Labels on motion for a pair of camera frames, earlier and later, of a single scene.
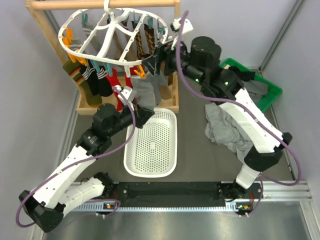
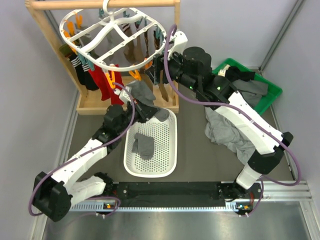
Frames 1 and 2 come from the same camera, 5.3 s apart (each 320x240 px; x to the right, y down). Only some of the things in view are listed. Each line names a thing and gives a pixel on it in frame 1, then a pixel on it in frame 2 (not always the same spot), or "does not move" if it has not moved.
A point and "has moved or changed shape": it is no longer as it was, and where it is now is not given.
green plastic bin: [274, 90] does not move
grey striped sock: [93, 48] to [98, 47]
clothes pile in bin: [255, 88] does not move
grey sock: [159, 80] to [144, 145]
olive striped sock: [73, 68] to [65, 50]
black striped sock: [89, 73] to [77, 63]
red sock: [133, 70] to [119, 84]
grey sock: [144, 92] has moved or changed shape
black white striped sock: [104, 85] to [90, 82]
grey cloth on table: [222, 128] does not move
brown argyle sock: [140, 53] to [146, 41]
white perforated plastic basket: [151, 151] does not move
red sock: [114, 81] to [102, 81]
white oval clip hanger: [122, 37] does not move
